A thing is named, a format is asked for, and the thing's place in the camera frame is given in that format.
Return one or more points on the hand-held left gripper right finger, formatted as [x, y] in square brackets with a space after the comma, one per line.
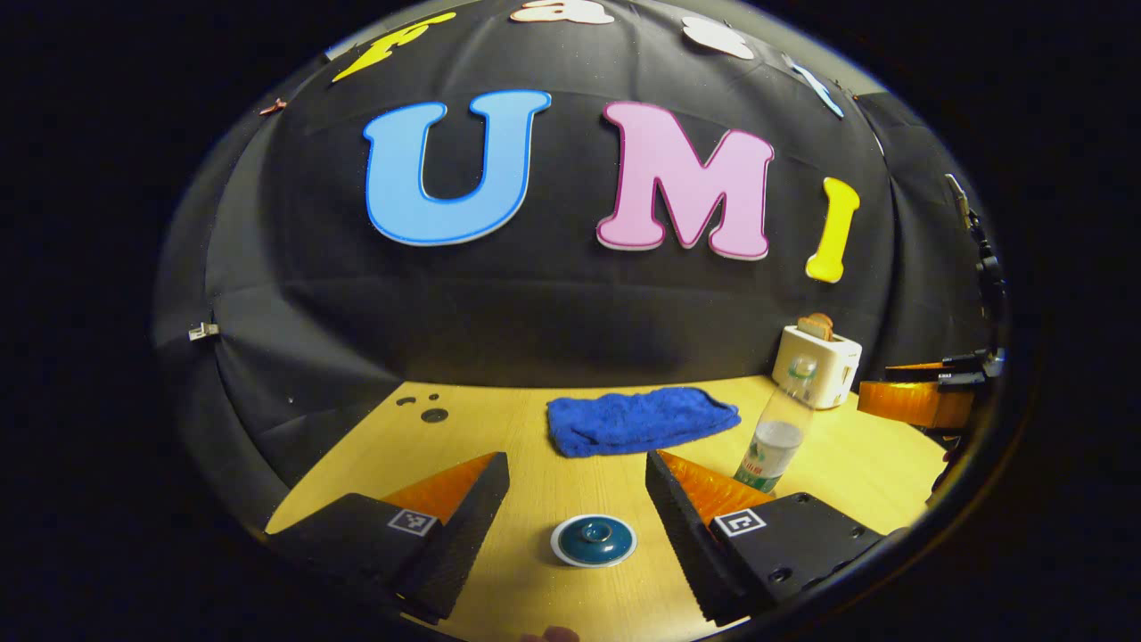
[682, 535]

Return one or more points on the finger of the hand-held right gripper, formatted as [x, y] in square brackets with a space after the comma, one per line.
[918, 403]
[954, 366]

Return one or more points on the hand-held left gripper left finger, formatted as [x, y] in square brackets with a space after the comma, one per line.
[468, 539]

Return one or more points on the teal teacup lid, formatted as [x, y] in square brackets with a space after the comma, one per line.
[595, 538]

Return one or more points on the white teacup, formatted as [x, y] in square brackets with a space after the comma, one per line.
[555, 546]

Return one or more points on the clear plastic water bottle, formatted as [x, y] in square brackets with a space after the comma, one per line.
[775, 441]

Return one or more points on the white toaster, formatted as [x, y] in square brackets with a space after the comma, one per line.
[833, 370]

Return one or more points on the blue towel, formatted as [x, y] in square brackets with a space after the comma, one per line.
[637, 421]

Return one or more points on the brown toast slice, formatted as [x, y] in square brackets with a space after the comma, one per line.
[809, 330]
[824, 323]

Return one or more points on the black backdrop cloth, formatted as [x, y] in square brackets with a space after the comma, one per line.
[535, 303]

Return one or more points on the silver cloth clip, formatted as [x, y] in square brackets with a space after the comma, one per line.
[203, 331]

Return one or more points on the copper cloth clip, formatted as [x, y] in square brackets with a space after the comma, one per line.
[273, 106]

